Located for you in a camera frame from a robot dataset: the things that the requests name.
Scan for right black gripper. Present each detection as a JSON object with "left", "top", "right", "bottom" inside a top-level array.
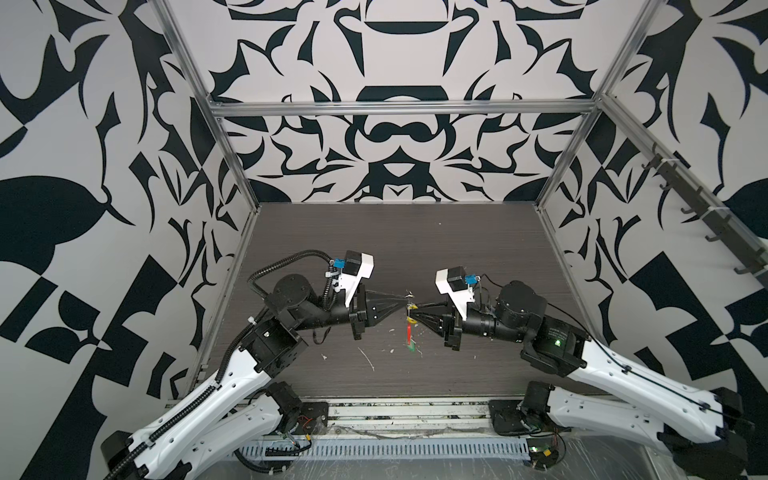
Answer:
[{"left": 413, "top": 291, "right": 532, "bottom": 350}]

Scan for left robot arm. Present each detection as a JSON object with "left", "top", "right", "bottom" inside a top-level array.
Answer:
[{"left": 101, "top": 274, "right": 408, "bottom": 479}]

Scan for small electronics board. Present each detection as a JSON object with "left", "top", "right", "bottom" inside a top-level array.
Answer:
[{"left": 526, "top": 435, "right": 567, "bottom": 471}]

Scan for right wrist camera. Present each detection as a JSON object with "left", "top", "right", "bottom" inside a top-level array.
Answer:
[{"left": 435, "top": 266, "right": 479, "bottom": 320}]

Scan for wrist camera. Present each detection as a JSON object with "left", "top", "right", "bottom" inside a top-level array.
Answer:
[
  {"left": 325, "top": 250, "right": 374, "bottom": 307},
  {"left": 435, "top": 266, "right": 479, "bottom": 320}
]

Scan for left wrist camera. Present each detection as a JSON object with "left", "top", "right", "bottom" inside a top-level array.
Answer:
[{"left": 325, "top": 250, "right": 374, "bottom": 307}]

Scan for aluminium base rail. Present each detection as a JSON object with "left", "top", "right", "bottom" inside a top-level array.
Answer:
[{"left": 161, "top": 395, "right": 601, "bottom": 438}]

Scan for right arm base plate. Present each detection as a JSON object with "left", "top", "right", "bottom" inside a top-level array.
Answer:
[{"left": 488, "top": 399, "right": 557, "bottom": 436}]

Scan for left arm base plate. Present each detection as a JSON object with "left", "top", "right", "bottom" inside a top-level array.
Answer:
[{"left": 285, "top": 401, "right": 329, "bottom": 435}]

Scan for white cable duct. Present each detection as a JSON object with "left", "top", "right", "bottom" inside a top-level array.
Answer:
[{"left": 240, "top": 437, "right": 530, "bottom": 461}]

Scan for black wall hook rack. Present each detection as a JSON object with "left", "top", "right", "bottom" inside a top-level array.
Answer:
[{"left": 643, "top": 144, "right": 767, "bottom": 289}]

